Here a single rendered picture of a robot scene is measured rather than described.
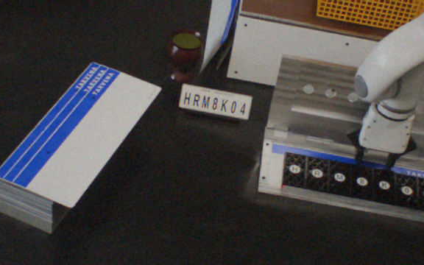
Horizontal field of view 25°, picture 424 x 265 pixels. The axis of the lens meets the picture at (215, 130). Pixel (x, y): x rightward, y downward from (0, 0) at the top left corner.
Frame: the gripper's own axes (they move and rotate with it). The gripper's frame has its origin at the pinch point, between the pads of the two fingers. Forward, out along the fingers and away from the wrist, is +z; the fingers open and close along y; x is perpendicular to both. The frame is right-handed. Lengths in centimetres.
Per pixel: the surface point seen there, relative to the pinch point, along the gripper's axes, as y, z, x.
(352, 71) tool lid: -9.0, -16.6, 8.1
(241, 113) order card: -30.4, 1.9, 8.8
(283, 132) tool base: -20.6, 0.8, 3.9
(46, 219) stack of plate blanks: -65, 1, -33
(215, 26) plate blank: -40, 1, 38
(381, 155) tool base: 2.2, 2.2, 4.0
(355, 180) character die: -3.9, 1.0, -6.7
